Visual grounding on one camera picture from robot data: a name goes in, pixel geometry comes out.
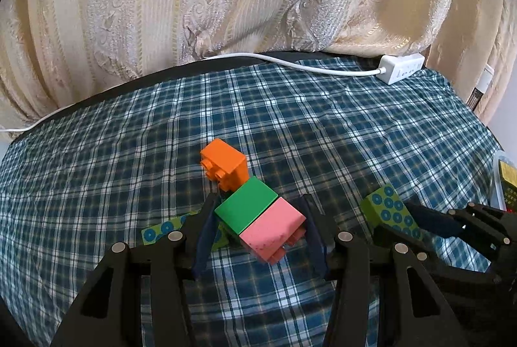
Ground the green toy block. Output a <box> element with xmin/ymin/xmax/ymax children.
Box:
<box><xmin>214</xmin><ymin>177</ymin><xmax>280</xmax><ymax>239</ymax></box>

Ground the white power strip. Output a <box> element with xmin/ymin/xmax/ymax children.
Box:
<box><xmin>377</xmin><ymin>53</ymin><xmax>426</xmax><ymax>85</ymax></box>

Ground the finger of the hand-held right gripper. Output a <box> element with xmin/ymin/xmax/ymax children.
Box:
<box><xmin>403</xmin><ymin>201</ymin><xmax>513</xmax><ymax>248</ymax></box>
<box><xmin>372</xmin><ymin>225</ymin><xmax>501</xmax><ymax>285</ymax></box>

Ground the green block with blue circles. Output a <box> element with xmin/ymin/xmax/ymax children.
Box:
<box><xmin>359</xmin><ymin>184</ymin><xmax>423</xmax><ymax>247</ymax></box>
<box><xmin>141</xmin><ymin>211</ymin><xmax>229</xmax><ymax>251</ymax></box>

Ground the white power cable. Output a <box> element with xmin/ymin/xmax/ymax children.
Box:
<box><xmin>0</xmin><ymin>52</ymin><xmax>383</xmax><ymax>134</ymax></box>

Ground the pink toy block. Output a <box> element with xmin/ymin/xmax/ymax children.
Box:
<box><xmin>238</xmin><ymin>198</ymin><xmax>306</xmax><ymax>265</ymax></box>

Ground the orange toy block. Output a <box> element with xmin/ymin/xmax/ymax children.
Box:
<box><xmin>200</xmin><ymin>138</ymin><xmax>248</xmax><ymax>192</ymax></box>

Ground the white charger with dark label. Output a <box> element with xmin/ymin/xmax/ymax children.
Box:
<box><xmin>468</xmin><ymin>63</ymin><xmax>496</xmax><ymax>110</ymax></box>

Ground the clear plastic container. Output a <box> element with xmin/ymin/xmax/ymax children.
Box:
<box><xmin>490</xmin><ymin>152</ymin><xmax>517</xmax><ymax>213</ymax></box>

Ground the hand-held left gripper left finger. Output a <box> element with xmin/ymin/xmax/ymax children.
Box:
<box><xmin>48</xmin><ymin>193</ymin><xmax>221</xmax><ymax>347</ymax></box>

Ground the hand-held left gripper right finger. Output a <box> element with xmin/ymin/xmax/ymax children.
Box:
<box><xmin>299</xmin><ymin>193</ymin><xmax>470</xmax><ymax>347</ymax></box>

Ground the blue plaid blanket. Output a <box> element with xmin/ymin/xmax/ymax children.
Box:
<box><xmin>0</xmin><ymin>58</ymin><xmax>506</xmax><ymax>347</ymax></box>

